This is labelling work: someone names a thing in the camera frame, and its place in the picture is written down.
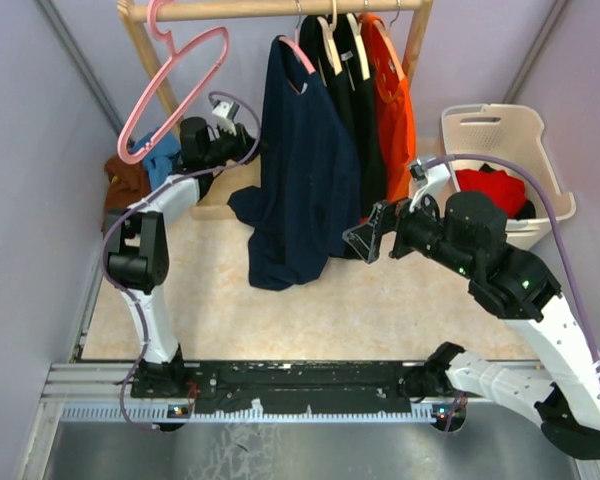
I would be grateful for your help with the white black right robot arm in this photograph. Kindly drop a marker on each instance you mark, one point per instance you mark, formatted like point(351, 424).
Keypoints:
point(515, 286)

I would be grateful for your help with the navy blue t shirt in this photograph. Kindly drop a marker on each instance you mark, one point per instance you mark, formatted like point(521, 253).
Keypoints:
point(308, 192)

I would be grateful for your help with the brown t shirt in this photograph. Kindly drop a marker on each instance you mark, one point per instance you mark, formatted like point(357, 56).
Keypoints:
point(127, 183)

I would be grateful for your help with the red t shirt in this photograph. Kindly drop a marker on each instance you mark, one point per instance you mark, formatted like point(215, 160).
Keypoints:
point(469, 180)

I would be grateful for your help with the wooden clothes rack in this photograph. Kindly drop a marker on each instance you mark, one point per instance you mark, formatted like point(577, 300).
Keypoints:
point(183, 45)

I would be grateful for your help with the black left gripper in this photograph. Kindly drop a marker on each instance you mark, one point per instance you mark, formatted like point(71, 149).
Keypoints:
point(242, 142)

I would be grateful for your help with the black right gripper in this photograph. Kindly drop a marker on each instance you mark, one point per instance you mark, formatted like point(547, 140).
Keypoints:
point(394, 216)

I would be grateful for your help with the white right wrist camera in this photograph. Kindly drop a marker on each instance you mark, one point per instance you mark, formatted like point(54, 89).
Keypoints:
point(430, 175)

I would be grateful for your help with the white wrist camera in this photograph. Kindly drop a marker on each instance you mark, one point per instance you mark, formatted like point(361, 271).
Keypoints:
point(224, 113)
point(430, 175)

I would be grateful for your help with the wooden hanger under orange shirt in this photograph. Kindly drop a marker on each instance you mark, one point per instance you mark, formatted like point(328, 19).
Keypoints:
point(380, 50)

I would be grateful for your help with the white laundry basket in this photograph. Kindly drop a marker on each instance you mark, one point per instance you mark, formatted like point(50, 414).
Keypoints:
point(510, 132)

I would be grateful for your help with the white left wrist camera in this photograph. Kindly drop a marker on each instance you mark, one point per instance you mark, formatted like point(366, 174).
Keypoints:
point(224, 113)

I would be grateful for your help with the orange t shirt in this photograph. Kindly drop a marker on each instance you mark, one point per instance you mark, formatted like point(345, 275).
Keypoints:
point(396, 132)

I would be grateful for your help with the black printed t shirt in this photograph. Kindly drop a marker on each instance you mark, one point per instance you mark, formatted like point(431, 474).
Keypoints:
point(339, 87)

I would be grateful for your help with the cream hanger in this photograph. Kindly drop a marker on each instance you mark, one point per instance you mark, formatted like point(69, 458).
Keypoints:
point(359, 49)
point(327, 29)

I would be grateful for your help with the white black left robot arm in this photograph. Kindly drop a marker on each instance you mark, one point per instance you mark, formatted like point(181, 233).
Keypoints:
point(136, 255)

